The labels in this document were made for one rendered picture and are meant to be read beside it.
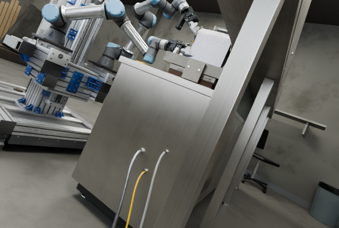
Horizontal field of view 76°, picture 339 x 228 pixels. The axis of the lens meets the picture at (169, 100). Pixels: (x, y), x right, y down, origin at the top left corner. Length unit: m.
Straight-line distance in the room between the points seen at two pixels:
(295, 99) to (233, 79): 4.57
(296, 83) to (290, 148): 1.33
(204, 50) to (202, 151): 1.00
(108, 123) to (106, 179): 0.31
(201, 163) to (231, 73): 0.23
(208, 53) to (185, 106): 0.46
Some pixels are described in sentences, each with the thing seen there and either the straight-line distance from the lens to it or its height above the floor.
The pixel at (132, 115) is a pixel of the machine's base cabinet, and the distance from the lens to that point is 1.23.
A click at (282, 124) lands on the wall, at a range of 5.00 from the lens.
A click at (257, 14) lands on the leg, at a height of 1.04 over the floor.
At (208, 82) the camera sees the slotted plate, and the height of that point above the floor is 0.94.
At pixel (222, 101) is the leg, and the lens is 0.53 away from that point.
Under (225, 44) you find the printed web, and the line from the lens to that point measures 1.43.
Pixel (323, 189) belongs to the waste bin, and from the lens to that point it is 4.42.
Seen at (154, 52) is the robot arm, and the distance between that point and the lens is 1.56.
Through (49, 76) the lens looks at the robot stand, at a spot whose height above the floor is 0.58.
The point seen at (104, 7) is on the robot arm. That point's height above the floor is 1.17.
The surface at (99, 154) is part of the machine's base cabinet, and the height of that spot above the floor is 0.32.
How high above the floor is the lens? 0.76
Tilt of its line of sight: level
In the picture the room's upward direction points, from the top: 24 degrees clockwise
